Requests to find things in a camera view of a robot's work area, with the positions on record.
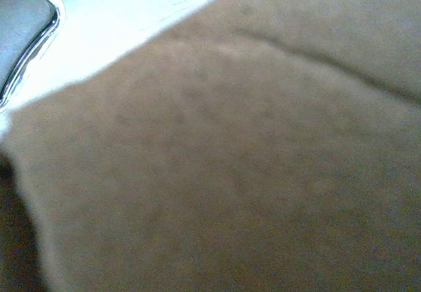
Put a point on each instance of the brown cardboard paper box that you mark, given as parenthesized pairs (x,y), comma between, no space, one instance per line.
(230,173)

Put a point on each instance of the black case with chrome latches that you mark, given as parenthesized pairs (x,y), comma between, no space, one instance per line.
(23,25)

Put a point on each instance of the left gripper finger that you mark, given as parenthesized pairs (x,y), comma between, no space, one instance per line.
(10,239)

